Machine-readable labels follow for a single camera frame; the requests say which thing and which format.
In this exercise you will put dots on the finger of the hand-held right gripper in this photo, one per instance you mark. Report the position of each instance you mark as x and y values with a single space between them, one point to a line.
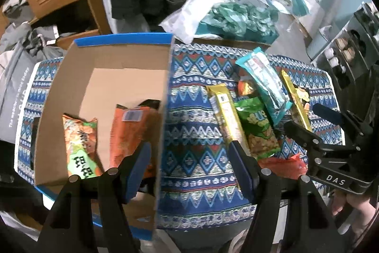
325 113
299 133

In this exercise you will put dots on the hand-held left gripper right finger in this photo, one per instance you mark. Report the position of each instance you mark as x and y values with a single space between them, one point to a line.
242 170

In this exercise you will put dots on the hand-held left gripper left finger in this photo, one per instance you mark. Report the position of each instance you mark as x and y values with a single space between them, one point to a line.
139 170

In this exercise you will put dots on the long gold snack packet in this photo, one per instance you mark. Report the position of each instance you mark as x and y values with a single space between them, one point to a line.
293 99

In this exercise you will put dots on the red snack packet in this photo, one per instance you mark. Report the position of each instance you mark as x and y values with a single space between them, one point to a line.
281 167

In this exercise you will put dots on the long yellow snack packet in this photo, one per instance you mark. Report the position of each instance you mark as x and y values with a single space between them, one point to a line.
225 113

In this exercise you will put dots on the orange and green snack packet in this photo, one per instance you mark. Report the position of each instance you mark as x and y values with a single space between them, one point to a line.
80 140

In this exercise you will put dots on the teal snack packet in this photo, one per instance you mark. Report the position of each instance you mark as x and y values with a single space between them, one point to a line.
263 75

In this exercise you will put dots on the small orange snack packet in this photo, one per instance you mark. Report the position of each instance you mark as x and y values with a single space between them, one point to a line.
247 88

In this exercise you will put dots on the cardboard box with blue rim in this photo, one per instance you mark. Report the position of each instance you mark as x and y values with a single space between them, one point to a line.
118 63

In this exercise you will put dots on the person's right hand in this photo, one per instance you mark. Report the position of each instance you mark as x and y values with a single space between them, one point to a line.
359 211

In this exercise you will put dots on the white shoe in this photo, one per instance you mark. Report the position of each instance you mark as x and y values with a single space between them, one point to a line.
331 59

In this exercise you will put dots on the blue patterned tablecloth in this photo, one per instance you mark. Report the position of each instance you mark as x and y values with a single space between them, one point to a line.
195 134

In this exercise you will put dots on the brown shoe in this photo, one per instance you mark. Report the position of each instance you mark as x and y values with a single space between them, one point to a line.
346 48

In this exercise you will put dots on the shoe rack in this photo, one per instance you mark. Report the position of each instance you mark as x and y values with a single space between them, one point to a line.
364 42

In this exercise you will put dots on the green plastic bags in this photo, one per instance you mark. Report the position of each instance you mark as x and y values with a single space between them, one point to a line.
239 18

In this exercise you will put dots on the grey tote bag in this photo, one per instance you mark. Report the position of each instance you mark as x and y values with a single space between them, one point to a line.
17 87

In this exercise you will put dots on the white plastic bag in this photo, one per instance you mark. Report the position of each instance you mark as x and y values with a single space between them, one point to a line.
192 13

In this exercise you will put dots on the grey clothing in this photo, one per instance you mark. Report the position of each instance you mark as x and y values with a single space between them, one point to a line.
35 39

